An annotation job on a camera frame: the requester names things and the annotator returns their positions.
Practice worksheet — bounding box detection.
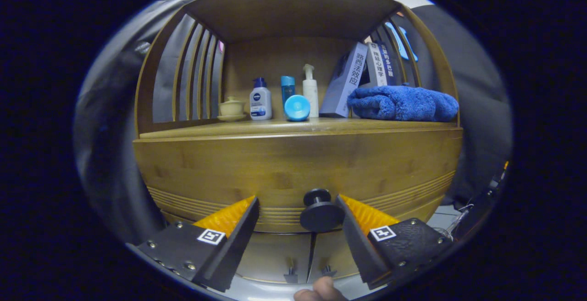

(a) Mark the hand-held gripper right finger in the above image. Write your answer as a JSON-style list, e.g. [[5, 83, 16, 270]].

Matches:
[[336, 194, 454, 290]]

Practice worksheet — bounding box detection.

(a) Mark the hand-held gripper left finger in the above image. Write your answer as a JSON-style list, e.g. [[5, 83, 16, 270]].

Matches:
[[137, 195, 260, 292]]

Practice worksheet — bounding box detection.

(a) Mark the black drawer knob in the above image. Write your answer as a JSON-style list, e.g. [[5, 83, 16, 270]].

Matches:
[[300, 188, 345, 233]]

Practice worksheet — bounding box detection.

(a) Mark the wooden drawer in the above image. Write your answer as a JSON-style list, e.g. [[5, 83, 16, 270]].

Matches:
[[133, 129, 464, 234]]

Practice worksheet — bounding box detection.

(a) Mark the blue squeeze tube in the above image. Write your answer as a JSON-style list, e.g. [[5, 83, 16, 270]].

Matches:
[[284, 95, 311, 122]]

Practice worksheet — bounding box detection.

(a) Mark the wooden cabinet door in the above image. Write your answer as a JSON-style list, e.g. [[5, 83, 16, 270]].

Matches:
[[236, 232, 315, 284], [308, 230, 363, 279]]

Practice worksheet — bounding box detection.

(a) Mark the wooden countertop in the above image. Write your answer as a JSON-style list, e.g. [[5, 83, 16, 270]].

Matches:
[[139, 117, 460, 140]]

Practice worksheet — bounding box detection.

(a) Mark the wooden cabinet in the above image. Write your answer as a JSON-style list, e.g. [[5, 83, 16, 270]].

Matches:
[[133, 0, 464, 285]]

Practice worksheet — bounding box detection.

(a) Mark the black equipment with orange clip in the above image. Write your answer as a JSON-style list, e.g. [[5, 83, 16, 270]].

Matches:
[[452, 161, 510, 242]]

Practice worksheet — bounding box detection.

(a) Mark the beige lidded tea cup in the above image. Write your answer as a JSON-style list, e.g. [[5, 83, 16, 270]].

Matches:
[[217, 96, 247, 122]]

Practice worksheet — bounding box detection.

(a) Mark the white bottle with blue cap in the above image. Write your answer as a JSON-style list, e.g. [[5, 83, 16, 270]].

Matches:
[[249, 78, 272, 121]]

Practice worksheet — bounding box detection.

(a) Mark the folded blue towel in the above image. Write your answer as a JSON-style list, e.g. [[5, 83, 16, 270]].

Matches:
[[347, 84, 459, 122]]

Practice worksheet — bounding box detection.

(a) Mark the white pump bottle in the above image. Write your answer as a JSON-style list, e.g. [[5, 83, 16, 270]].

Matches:
[[303, 64, 319, 118]]

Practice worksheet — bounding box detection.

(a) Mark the clear teal bottle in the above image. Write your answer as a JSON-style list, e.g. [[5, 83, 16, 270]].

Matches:
[[281, 76, 296, 106]]

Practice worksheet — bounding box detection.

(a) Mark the pale blue book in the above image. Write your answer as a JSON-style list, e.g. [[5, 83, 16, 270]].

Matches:
[[319, 42, 368, 118]]

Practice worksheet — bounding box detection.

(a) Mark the white spine book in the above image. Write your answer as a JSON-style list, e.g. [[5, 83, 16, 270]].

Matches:
[[360, 42, 388, 88]]

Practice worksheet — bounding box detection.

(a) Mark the dark blue book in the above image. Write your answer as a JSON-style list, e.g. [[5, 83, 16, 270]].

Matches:
[[380, 44, 398, 86]]

